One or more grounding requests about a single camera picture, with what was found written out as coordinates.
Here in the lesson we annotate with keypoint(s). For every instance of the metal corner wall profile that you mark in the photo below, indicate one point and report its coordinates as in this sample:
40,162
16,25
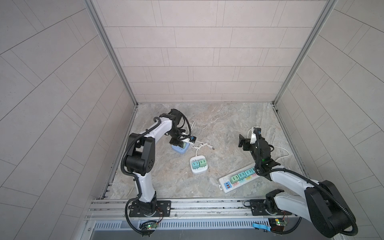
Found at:
90,6
324,15

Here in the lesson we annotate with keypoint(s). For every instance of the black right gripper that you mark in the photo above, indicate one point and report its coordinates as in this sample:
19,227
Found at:
247,142

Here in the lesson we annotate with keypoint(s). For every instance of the blue connector tag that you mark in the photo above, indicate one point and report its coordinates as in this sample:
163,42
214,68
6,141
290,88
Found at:
265,228

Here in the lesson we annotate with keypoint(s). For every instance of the dark teal plug adapter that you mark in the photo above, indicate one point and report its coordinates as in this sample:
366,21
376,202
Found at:
242,175

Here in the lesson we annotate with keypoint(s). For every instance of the circuit board with wires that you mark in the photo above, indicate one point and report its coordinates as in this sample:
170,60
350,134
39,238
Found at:
149,225
277,225

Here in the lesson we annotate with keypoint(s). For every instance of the metal corner wall profile right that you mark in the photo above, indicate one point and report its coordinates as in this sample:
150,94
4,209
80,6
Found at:
324,15

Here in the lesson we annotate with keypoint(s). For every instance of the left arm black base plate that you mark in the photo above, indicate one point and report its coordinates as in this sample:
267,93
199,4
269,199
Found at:
162,208

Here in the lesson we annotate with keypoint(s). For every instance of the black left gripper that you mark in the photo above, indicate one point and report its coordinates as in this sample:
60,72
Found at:
177,142

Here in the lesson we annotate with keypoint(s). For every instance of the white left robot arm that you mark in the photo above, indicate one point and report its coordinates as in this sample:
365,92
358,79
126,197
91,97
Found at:
139,159

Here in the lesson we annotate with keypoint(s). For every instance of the white multicolour power strip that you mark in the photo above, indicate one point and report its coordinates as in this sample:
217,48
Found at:
225,184

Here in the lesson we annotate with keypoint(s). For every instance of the white square power socket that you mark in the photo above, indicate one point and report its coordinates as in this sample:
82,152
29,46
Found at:
199,170

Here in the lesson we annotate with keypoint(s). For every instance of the left circuit board with wires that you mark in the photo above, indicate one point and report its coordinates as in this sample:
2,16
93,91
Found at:
149,225

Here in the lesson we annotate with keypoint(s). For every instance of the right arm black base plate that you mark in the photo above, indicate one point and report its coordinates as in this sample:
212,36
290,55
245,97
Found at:
260,207

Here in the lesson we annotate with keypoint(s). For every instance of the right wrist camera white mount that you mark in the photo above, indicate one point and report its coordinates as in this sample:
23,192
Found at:
255,135

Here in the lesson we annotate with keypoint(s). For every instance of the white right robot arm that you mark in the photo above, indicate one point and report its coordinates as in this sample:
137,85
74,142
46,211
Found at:
320,203

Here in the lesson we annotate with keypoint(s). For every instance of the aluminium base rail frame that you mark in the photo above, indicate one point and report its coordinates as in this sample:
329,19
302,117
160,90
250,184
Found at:
185,214

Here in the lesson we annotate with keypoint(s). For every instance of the right circuit board with wires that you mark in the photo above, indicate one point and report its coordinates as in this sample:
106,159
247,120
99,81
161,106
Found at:
277,225

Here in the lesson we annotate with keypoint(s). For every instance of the metal corner wall profile left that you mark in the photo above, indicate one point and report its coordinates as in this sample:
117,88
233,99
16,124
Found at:
90,6

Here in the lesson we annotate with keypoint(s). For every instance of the blue square power socket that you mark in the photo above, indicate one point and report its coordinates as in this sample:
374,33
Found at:
180,150

